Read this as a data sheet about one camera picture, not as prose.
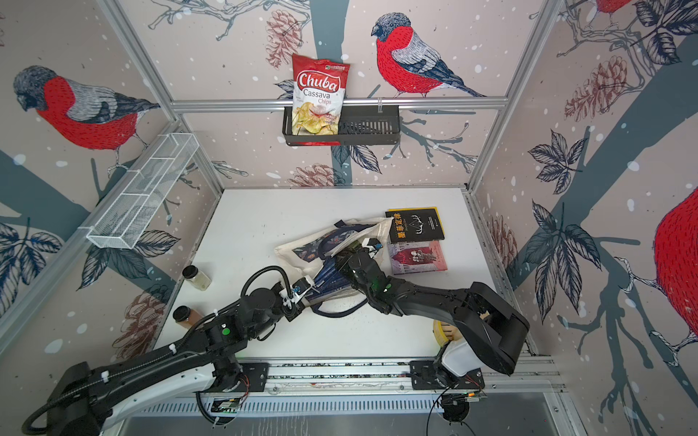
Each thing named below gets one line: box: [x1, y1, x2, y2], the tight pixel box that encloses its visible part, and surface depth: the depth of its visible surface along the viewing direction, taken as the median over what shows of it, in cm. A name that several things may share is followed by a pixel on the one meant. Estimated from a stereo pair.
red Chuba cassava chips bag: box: [288, 53, 351, 147], surface depth 86 cm
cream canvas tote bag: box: [273, 217, 393, 307], surface depth 87 cm
